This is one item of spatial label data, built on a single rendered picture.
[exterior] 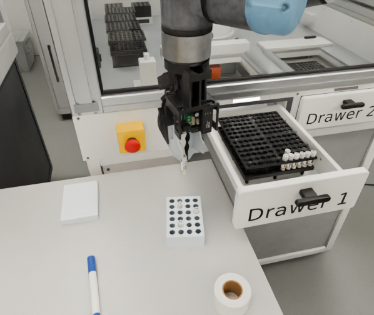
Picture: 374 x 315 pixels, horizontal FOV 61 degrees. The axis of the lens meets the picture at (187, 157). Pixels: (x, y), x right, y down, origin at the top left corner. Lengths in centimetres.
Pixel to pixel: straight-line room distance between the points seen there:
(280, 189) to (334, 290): 108
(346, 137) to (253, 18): 87
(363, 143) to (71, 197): 99
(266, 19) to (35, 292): 64
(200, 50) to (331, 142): 80
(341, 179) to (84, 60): 62
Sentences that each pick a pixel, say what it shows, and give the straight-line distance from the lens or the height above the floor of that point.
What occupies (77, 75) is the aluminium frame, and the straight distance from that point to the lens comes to 81.
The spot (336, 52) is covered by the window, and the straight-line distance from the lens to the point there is 102.
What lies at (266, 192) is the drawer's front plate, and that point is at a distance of 65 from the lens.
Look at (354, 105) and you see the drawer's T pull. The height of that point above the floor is 91.
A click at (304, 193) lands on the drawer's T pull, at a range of 68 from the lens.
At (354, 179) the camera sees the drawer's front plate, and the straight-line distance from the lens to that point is 76.
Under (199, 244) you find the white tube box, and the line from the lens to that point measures 73.
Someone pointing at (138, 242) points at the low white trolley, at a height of 76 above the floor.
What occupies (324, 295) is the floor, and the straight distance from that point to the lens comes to 166.
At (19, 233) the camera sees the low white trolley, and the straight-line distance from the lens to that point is 86.
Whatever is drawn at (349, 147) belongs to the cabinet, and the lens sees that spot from 127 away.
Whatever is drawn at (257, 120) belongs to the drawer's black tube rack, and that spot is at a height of 90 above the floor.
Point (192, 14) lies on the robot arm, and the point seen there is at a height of 125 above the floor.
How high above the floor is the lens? 136
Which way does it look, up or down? 38 degrees down
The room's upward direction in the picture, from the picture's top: straight up
